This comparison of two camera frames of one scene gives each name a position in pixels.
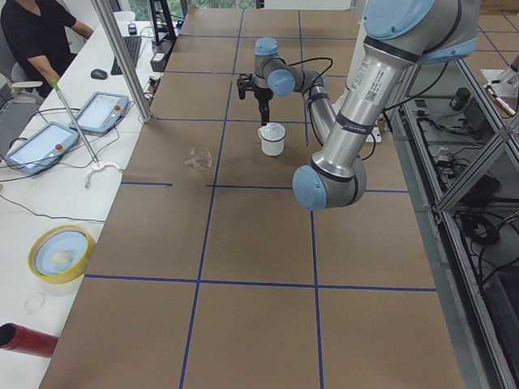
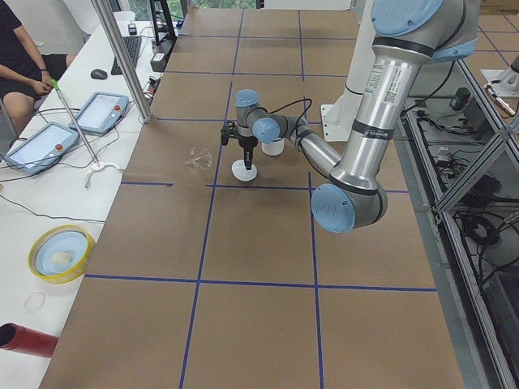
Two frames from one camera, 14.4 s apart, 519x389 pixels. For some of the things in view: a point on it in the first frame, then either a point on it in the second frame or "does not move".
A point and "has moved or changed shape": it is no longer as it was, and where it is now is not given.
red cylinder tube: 19,338 does not move
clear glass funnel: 203,159 does not move
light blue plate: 61,252 does not move
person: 43,37 → 25,74
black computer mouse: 99,74 does not move
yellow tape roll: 72,275 does not move
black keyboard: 133,44 does not move
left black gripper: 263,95 → 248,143
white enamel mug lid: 272,131 has moved or changed shape
